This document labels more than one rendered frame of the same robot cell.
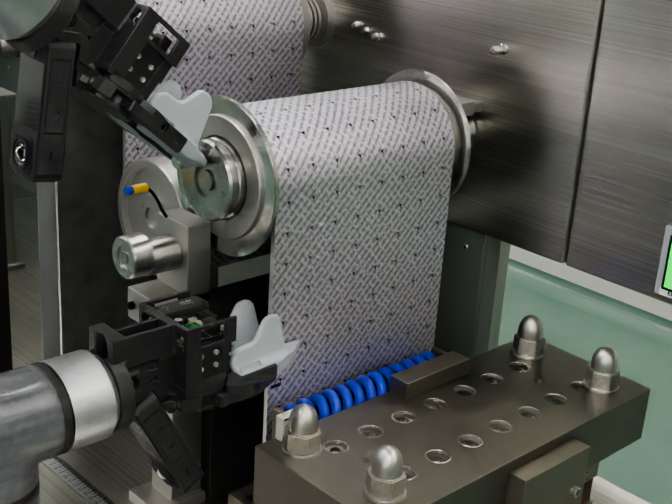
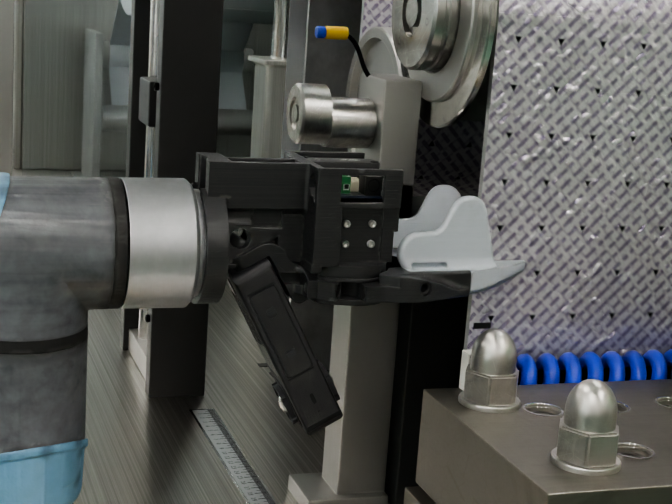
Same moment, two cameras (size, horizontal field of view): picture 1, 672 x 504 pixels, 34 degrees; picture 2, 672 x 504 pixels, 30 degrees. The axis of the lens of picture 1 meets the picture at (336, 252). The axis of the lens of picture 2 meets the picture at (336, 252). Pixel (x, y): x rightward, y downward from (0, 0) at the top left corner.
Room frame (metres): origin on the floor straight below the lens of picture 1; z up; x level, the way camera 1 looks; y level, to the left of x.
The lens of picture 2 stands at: (0.17, -0.19, 1.26)
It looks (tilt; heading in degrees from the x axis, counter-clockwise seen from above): 12 degrees down; 25
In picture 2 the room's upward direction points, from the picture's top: 4 degrees clockwise
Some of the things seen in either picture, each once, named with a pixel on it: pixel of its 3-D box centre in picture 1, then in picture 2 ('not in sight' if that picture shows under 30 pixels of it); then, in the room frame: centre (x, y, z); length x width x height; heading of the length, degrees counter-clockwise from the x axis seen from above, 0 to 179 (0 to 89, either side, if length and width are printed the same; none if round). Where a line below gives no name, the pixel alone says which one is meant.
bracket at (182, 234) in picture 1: (166, 368); (348, 296); (0.94, 0.16, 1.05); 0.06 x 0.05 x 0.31; 134
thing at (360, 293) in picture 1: (360, 301); (638, 235); (0.99, -0.03, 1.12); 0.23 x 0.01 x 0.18; 134
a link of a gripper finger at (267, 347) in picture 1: (269, 342); (467, 242); (0.88, 0.05, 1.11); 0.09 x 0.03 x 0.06; 133
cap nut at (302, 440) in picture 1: (303, 427); (492, 366); (0.85, 0.02, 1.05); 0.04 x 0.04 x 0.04
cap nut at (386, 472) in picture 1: (386, 469); (589, 421); (0.78, -0.05, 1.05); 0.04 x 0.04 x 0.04
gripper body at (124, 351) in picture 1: (160, 363); (293, 230); (0.82, 0.14, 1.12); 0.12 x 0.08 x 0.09; 134
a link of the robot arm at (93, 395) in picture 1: (74, 397); (158, 241); (0.77, 0.20, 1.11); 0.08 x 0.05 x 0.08; 44
